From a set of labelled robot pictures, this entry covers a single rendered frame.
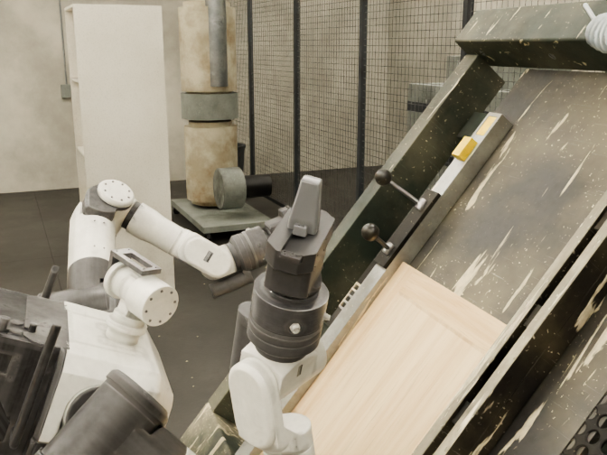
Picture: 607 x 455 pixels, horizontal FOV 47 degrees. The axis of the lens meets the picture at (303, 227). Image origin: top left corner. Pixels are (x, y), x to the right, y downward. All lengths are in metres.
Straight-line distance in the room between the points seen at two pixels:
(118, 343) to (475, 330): 0.60
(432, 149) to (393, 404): 0.72
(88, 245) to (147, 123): 3.75
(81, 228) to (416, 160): 0.82
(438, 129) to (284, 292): 1.09
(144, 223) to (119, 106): 3.57
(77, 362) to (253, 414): 0.29
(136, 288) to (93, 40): 4.04
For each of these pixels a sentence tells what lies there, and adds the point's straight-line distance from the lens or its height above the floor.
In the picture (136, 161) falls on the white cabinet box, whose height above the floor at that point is 0.99.
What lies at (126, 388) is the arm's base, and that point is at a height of 1.37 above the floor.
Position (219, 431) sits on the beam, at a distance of 1.73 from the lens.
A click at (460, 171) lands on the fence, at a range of 1.56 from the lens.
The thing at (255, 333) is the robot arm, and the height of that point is 1.46.
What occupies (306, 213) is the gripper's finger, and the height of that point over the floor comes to 1.61.
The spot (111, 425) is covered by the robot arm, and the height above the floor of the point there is 1.34.
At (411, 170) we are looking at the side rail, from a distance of 1.78.
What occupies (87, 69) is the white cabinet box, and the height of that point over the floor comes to 1.63.
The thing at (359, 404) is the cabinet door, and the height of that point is 1.11.
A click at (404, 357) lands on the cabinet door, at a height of 1.21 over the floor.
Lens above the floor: 1.78
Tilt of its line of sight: 14 degrees down
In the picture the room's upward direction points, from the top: straight up
